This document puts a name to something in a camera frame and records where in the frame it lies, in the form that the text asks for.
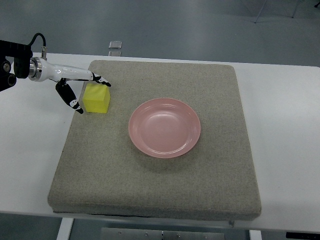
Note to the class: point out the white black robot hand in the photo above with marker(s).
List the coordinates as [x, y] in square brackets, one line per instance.
[41, 70]

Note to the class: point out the yellow cube block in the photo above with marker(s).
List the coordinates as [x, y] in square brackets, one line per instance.
[96, 98]

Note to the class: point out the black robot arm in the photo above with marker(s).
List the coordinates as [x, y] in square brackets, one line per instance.
[15, 60]

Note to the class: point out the clear floor plate lower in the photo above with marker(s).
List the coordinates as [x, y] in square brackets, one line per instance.
[115, 53]

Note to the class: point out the clear floor plate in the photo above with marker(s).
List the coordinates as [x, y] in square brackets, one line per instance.
[115, 53]
[115, 44]

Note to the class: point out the clear floor plate upper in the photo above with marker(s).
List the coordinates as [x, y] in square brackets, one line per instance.
[115, 44]

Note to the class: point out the pink plate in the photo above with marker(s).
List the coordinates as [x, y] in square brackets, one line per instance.
[164, 128]

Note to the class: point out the beige square cushion mat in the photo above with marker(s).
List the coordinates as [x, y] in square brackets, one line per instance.
[101, 172]

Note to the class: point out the white table leg left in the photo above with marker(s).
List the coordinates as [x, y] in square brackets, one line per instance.
[65, 228]

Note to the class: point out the white table leg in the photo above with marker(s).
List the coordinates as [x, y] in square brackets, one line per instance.
[255, 235]
[65, 228]

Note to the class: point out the white table leg right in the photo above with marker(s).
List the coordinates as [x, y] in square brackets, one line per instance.
[255, 235]

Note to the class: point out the metal chair legs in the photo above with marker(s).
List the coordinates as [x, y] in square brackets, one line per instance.
[288, 10]

